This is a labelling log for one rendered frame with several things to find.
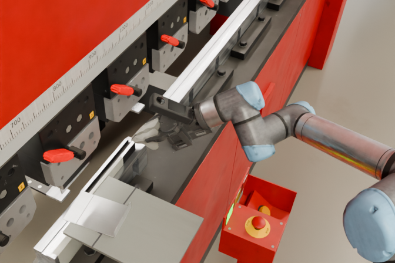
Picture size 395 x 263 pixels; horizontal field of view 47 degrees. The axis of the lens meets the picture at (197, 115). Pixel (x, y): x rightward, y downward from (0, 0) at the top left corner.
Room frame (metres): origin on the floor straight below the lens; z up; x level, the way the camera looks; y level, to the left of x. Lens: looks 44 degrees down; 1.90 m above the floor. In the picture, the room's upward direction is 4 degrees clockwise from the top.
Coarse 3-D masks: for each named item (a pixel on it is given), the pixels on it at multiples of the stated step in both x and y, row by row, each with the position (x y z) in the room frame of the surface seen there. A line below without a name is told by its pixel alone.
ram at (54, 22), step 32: (0, 0) 0.52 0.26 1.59; (32, 0) 0.57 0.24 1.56; (64, 0) 0.62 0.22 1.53; (96, 0) 0.70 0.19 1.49; (128, 0) 0.78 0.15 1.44; (0, 32) 0.50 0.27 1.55; (32, 32) 0.55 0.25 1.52; (64, 32) 0.61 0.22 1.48; (96, 32) 0.69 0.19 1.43; (0, 64) 0.49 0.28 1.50; (32, 64) 0.54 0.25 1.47; (64, 64) 0.60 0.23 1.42; (96, 64) 0.68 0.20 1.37; (0, 96) 0.48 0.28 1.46; (32, 96) 0.53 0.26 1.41; (64, 96) 0.59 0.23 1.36; (0, 128) 0.46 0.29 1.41; (32, 128) 0.51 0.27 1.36; (0, 160) 0.44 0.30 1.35
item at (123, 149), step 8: (120, 144) 0.81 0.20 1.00; (128, 144) 0.82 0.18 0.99; (120, 152) 0.79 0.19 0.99; (128, 152) 0.79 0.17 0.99; (112, 160) 0.76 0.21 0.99; (104, 168) 0.72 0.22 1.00; (96, 176) 0.70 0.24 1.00; (88, 184) 0.67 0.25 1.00; (80, 192) 0.65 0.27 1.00; (88, 192) 0.65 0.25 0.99
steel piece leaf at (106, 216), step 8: (96, 200) 0.62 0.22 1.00; (104, 200) 0.63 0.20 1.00; (88, 208) 0.60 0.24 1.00; (96, 208) 0.60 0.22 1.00; (104, 208) 0.60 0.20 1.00; (112, 208) 0.60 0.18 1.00; (120, 208) 0.61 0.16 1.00; (128, 208) 0.60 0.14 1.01; (88, 216) 0.58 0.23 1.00; (96, 216) 0.58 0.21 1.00; (104, 216) 0.58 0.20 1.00; (112, 216) 0.58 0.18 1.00; (120, 216) 0.58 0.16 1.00; (80, 224) 0.56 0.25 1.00; (88, 224) 0.56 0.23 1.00; (96, 224) 0.56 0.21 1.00; (104, 224) 0.56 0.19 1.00; (112, 224) 0.56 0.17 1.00; (120, 224) 0.56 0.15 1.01; (104, 232) 0.54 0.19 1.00; (112, 232) 0.54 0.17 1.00
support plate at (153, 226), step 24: (96, 192) 0.65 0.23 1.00; (120, 192) 0.65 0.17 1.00; (144, 192) 0.66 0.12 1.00; (144, 216) 0.59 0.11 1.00; (168, 216) 0.59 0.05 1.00; (192, 216) 0.60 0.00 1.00; (120, 240) 0.52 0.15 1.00; (144, 240) 0.53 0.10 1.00; (168, 240) 0.53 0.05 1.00; (192, 240) 0.54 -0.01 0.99
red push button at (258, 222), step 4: (252, 220) 0.73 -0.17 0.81; (256, 220) 0.73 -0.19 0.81; (260, 220) 0.73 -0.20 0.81; (264, 220) 0.73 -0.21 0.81; (252, 224) 0.72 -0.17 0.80; (256, 224) 0.71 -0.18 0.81; (260, 224) 0.71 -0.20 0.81; (264, 224) 0.72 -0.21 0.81; (256, 228) 0.71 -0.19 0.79; (260, 228) 0.70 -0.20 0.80
